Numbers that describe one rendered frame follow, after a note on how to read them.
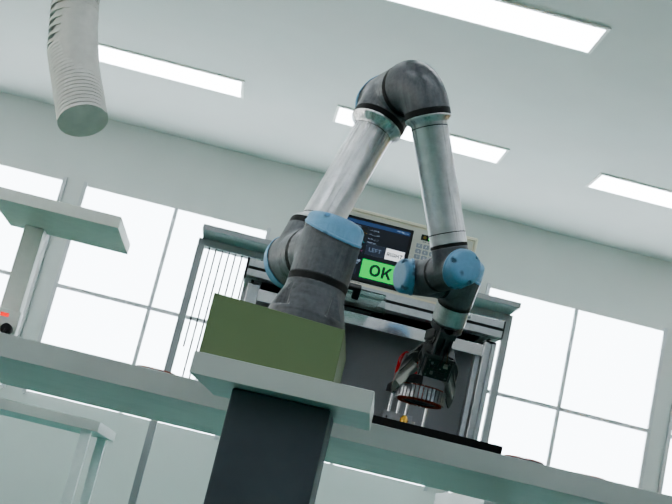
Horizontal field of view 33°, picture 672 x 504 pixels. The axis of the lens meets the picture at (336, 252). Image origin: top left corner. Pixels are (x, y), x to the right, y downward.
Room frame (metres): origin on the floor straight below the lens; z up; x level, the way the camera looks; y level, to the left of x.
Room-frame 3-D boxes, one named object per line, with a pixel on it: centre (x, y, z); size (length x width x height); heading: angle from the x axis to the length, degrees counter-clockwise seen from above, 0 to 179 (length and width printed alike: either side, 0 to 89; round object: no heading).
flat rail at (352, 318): (2.87, -0.13, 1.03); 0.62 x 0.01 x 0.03; 93
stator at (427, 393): (2.58, -0.26, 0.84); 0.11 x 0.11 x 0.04
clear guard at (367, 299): (2.77, -0.01, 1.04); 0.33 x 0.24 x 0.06; 3
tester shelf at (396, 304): (3.09, -0.12, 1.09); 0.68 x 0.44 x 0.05; 93
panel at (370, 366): (3.03, -0.12, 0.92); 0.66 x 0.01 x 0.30; 93
